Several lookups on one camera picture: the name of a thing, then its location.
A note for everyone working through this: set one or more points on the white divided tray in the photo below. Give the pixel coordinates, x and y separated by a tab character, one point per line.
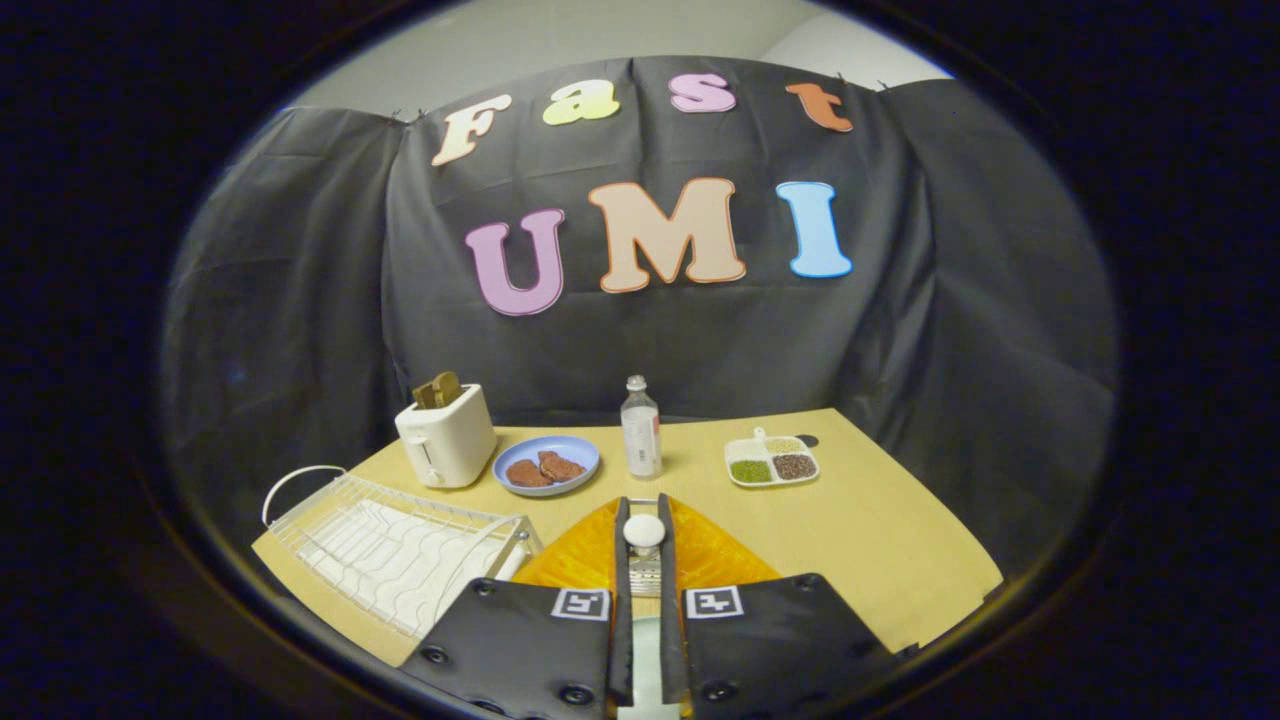
770	458

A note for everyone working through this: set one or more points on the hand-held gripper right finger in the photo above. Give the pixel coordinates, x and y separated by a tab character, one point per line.
671	600

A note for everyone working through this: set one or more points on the metal mesh basket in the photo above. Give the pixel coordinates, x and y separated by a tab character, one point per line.
645	575

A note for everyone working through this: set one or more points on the white toaster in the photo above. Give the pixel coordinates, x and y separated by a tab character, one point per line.
450	440

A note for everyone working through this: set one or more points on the pile of yellow grains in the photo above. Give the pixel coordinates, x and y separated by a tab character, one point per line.
785	445

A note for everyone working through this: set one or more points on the pile of dark red beans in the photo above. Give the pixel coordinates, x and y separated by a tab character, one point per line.
794	466

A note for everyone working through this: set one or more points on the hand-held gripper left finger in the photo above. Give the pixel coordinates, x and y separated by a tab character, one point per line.
622	600

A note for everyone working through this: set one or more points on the blue plate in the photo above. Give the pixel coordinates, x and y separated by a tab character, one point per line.
560	448

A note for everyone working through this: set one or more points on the pale green plate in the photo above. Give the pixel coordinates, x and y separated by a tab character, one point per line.
646	660

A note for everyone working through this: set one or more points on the black backdrop cloth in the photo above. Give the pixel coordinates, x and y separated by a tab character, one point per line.
700	340

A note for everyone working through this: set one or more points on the clear plastic bottle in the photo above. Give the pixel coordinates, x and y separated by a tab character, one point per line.
641	440

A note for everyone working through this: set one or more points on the pile of green beans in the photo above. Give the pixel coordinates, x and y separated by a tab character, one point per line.
751	471

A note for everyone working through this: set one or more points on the brown meat patty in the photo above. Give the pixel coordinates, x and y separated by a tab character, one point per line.
527	474
562	466

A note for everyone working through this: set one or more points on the brown toast slice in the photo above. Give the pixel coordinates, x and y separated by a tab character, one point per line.
448	388
425	393

